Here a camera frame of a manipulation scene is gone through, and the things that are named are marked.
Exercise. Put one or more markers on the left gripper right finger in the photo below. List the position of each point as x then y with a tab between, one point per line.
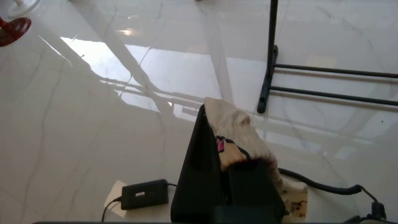
252	186

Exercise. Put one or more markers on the red round base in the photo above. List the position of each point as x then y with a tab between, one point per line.
14	29

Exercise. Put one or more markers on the black clothes rack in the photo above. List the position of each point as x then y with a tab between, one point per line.
273	37

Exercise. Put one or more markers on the white round base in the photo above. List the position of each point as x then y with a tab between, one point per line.
21	7

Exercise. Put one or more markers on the black power adapter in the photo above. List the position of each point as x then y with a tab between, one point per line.
144	194

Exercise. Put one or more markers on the cream printed garment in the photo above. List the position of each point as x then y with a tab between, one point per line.
236	127

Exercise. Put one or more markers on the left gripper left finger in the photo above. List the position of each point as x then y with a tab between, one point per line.
199	174

